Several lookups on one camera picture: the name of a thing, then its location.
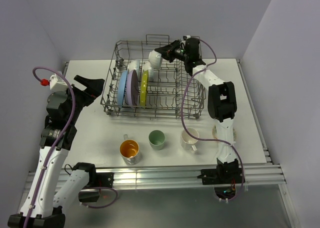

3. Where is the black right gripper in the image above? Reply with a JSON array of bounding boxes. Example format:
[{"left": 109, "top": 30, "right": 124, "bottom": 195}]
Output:
[{"left": 154, "top": 40, "right": 189, "bottom": 63}]

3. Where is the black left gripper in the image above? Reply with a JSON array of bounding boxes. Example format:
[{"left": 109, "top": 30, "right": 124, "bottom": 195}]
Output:
[{"left": 63, "top": 75, "right": 104, "bottom": 124}]

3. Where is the white bowl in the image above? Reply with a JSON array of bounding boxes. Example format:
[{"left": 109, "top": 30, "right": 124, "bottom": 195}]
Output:
[
  {"left": 148, "top": 50, "right": 163, "bottom": 70},
  {"left": 127, "top": 60, "right": 141, "bottom": 73},
  {"left": 142, "top": 62, "right": 154, "bottom": 82}
]

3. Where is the blue plastic plate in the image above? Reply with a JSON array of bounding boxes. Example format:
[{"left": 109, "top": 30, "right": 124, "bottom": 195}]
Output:
[{"left": 117, "top": 70, "right": 128, "bottom": 108}]

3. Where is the green polka-dot plate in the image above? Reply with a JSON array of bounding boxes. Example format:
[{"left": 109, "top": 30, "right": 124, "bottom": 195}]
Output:
[{"left": 140, "top": 70, "right": 149, "bottom": 107}]

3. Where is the lilac plastic plate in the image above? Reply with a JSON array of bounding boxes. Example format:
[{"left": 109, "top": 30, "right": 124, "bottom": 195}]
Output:
[{"left": 126, "top": 70, "right": 139, "bottom": 106}]

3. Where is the floral painted bowl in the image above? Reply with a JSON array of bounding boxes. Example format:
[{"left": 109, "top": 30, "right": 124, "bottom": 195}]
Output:
[{"left": 212, "top": 125, "right": 237, "bottom": 140}]

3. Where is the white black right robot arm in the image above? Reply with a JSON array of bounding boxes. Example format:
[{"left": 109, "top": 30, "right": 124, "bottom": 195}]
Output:
[{"left": 154, "top": 36, "right": 245, "bottom": 185}]

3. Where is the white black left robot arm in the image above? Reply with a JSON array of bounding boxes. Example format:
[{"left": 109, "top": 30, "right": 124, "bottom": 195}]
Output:
[{"left": 7, "top": 75, "right": 105, "bottom": 228}]

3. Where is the floral mug orange inside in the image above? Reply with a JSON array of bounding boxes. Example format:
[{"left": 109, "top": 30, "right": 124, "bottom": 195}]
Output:
[{"left": 119, "top": 134, "right": 140, "bottom": 165}]

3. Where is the green cup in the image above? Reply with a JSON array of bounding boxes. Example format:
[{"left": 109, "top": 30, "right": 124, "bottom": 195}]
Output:
[{"left": 148, "top": 130, "right": 166, "bottom": 150}]

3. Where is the cream white mug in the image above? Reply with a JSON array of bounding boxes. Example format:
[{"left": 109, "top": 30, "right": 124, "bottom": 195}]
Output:
[{"left": 180, "top": 128, "right": 199, "bottom": 154}]

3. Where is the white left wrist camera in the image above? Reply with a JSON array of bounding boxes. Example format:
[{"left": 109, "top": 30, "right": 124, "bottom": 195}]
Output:
[{"left": 40, "top": 73, "right": 68, "bottom": 92}]

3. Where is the grey wire dish rack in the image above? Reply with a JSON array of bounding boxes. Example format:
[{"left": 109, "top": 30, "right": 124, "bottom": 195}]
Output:
[{"left": 100, "top": 34, "right": 206, "bottom": 119}]

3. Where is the aluminium frame rail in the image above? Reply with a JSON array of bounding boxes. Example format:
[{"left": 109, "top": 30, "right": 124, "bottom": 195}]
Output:
[{"left": 13, "top": 163, "right": 301, "bottom": 228}]

